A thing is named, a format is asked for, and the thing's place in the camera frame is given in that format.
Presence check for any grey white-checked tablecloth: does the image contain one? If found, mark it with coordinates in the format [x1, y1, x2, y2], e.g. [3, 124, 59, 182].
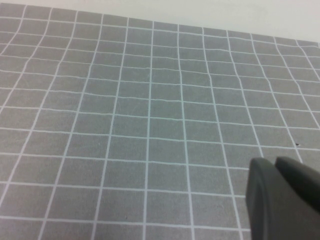
[0, 3, 320, 240]

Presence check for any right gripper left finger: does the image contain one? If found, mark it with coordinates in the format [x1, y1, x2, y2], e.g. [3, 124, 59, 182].
[245, 156, 320, 240]

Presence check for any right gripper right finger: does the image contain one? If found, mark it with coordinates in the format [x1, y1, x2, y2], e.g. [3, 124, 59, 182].
[274, 156, 320, 208]

